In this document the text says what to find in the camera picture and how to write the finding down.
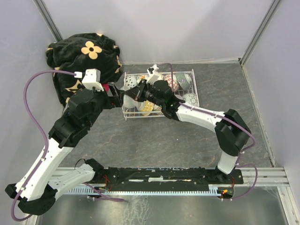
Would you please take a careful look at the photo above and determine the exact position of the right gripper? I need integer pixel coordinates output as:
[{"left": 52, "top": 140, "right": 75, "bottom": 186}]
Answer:
[{"left": 125, "top": 78, "right": 164, "bottom": 108}]

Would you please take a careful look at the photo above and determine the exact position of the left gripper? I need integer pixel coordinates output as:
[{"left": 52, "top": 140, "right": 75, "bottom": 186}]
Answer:
[{"left": 85, "top": 82, "right": 125, "bottom": 128}]

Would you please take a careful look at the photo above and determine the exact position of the red patterned bowl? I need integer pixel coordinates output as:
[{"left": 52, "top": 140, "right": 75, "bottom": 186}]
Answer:
[{"left": 124, "top": 75, "right": 137, "bottom": 91}]

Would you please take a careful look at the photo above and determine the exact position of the yellow teal sun bowl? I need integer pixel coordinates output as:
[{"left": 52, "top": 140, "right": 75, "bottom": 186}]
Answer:
[{"left": 137, "top": 101, "right": 154, "bottom": 116}]

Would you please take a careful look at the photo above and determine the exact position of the blue triangle patterned bowl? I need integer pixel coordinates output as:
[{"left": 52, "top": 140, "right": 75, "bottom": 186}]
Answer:
[{"left": 164, "top": 74, "right": 179, "bottom": 92}]

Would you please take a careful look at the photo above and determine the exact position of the white wire dish rack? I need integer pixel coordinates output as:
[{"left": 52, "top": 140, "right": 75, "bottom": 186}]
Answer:
[{"left": 122, "top": 70, "right": 199, "bottom": 120}]

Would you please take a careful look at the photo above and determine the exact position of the grey geometric patterned bowl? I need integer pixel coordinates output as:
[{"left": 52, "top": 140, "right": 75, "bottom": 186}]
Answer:
[{"left": 175, "top": 72, "right": 192, "bottom": 90}]

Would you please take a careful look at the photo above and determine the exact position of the multicolour bowl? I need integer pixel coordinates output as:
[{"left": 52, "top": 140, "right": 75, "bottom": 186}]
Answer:
[{"left": 182, "top": 93, "right": 199, "bottom": 107}]

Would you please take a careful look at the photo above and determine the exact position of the plain white bowl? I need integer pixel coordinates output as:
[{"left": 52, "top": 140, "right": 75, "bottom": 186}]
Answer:
[{"left": 123, "top": 92, "right": 139, "bottom": 108}]

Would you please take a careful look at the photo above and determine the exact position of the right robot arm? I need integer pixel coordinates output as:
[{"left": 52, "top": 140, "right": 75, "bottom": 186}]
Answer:
[{"left": 125, "top": 79, "right": 256, "bottom": 183}]

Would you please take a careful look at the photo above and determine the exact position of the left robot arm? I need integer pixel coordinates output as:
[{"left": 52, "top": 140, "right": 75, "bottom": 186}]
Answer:
[{"left": 5, "top": 82, "right": 124, "bottom": 216}]

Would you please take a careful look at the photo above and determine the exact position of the red cloth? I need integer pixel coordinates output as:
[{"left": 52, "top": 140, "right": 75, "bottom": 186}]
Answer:
[{"left": 102, "top": 83, "right": 109, "bottom": 92}]

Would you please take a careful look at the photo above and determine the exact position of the black floral fleece blanket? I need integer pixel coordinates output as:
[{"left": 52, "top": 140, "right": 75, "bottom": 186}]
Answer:
[{"left": 45, "top": 32, "right": 123, "bottom": 107}]

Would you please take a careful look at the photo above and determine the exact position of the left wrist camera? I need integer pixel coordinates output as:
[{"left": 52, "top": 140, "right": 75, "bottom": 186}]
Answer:
[{"left": 75, "top": 69, "right": 105, "bottom": 91}]

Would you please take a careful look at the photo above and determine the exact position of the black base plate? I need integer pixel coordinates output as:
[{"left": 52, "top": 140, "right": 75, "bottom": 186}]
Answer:
[{"left": 88, "top": 167, "right": 244, "bottom": 192}]

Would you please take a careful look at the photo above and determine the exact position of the aluminium frame rail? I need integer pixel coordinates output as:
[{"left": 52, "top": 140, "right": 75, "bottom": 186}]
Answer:
[{"left": 48, "top": 167, "right": 289, "bottom": 196}]

